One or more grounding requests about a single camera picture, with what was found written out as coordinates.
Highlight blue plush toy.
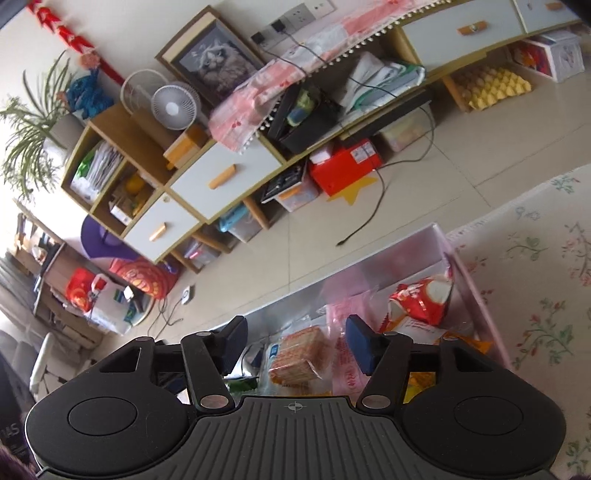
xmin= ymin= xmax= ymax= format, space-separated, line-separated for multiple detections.
xmin=58 ymin=69 xmax=115 ymax=121

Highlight clear bin with yellow contents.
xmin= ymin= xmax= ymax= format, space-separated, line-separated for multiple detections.
xmin=379 ymin=104 xmax=435 ymax=153

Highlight clear bin with pink contents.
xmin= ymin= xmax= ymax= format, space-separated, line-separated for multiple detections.
xmin=182 ymin=240 xmax=221 ymax=271

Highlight floral tablecloth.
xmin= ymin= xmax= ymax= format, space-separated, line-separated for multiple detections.
xmin=445 ymin=165 xmax=591 ymax=480

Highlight black cable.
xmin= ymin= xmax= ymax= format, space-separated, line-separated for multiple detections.
xmin=263 ymin=41 xmax=437 ymax=247

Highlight clear bin with blue lid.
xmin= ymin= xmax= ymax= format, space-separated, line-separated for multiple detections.
xmin=218 ymin=205 xmax=259 ymax=243

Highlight potted spider plant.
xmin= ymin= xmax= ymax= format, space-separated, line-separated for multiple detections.
xmin=0 ymin=50 xmax=88 ymax=206

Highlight white drawer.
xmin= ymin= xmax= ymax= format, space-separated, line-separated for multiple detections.
xmin=512 ymin=0 xmax=585 ymax=34
xmin=399 ymin=0 xmax=527 ymax=66
xmin=168 ymin=138 xmax=283 ymax=221
xmin=124 ymin=194 xmax=201 ymax=263

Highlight pink snack packet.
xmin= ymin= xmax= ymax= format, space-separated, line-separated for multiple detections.
xmin=323 ymin=295 xmax=370 ymax=398

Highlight white office chair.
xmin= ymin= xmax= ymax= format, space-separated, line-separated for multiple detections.
xmin=30 ymin=332 xmax=65 ymax=393

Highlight red toast snack packet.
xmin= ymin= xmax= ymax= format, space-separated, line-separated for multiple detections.
xmin=268 ymin=324 xmax=334 ymax=387

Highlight orange snack packet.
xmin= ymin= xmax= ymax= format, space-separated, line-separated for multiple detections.
xmin=438 ymin=329 xmax=496 ymax=356

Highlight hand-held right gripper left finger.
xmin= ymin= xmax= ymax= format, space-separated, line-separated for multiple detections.
xmin=93 ymin=315 xmax=249 ymax=414

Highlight wooden shelf cabinet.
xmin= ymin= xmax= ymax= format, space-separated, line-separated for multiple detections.
xmin=60 ymin=102 xmax=232 ymax=275

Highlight pink floral cloth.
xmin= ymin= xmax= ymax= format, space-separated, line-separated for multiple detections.
xmin=209 ymin=0 xmax=444 ymax=153

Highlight pile of papers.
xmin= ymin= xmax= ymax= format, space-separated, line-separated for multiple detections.
xmin=346 ymin=51 xmax=426 ymax=114

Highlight framed cat picture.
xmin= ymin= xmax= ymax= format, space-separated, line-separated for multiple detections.
xmin=156 ymin=6 xmax=269 ymax=109

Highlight black storage bin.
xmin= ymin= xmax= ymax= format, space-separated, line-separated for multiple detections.
xmin=268 ymin=85 xmax=345 ymax=155

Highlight white paper bag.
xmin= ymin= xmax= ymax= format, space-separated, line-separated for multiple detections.
xmin=85 ymin=281 xmax=134 ymax=335

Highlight small white carton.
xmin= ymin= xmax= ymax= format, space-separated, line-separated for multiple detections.
xmin=110 ymin=198 xmax=134 ymax=226

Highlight wooden desk with shelves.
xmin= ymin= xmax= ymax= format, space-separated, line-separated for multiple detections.
xmin=14 ymin=198 xmax=109 ymax=347

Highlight wooden TV cabinet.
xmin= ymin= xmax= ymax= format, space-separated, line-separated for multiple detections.
xmin=166 ymin=0 xmax=591 ymax=232

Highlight stack of papers and bags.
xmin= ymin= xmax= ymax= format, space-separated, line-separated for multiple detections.
xmin=71 ymin=141 xmax=125 ymax=204

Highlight red gift bag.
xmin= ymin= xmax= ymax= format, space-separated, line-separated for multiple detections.
xmin=65 ymin=268 xmax=109 ymax=315

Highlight red cardboard box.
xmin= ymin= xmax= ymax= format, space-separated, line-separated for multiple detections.
xmin=308 ymin=138 xmax=385 ymax=197

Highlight blue white bread packet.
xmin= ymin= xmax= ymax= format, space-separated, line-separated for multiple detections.
xmin=240 ymin=342 xmax=283 ymax=384

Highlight wall power outlets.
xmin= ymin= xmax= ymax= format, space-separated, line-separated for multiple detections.
xmin=252 ymin=0 xmax=337 ymax=47

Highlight pink cardboard box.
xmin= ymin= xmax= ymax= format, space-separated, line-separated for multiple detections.
xmin=208 ymin=222 xmax=514 ymax=402

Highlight small red white snack packet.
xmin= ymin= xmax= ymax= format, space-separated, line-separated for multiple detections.
xmin=387 ymin=274 xmax=455 ymax=330

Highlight red wall decoration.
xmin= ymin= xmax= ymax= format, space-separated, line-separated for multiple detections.
xmin=25 ymin=0 xmax=124 ymax=83

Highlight red printed bag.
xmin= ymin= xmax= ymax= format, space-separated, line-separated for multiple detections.
xmin=108 ymin=258 xmax=178 ymax=298

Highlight clear bin with black top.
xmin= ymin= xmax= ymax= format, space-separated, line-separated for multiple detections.
xmin=261 ymin=161 xmax=321 ymax=213

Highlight purple hat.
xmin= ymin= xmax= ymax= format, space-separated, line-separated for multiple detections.
xmin=81 ymin=216 xmax=139 ymax=259

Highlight white decorative box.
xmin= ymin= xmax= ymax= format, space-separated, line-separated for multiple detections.
xmin=510 ymin=32 xmax=583 ymax=84

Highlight yellow snack packet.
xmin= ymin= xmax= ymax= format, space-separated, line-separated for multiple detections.
xmin=403 ymin=370 xmax=438 ymax=403

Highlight yellow fruit on shelf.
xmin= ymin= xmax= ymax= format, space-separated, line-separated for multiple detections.
xmin=124 ymin=175 xmax=146 ymax=213

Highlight orange wooden box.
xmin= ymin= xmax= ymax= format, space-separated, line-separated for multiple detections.
xmin=163 ymin=124 xmax=209 ymax=171

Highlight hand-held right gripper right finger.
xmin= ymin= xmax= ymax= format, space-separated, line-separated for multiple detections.
xmin=345 ymin=314 xmax=500 ymax=412

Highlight yellow egg tray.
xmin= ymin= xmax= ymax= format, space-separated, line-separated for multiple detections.
xmin=455 ymin=65 xmax=532 ymax=113

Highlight person's maroon fleece clothing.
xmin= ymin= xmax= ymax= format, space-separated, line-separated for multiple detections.
xmin=0 ymin=440 xmax=38 ymax=480

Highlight small white desk fan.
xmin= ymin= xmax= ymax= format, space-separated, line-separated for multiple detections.
xmin=151 ymin=83 xmax=203 ymax=132

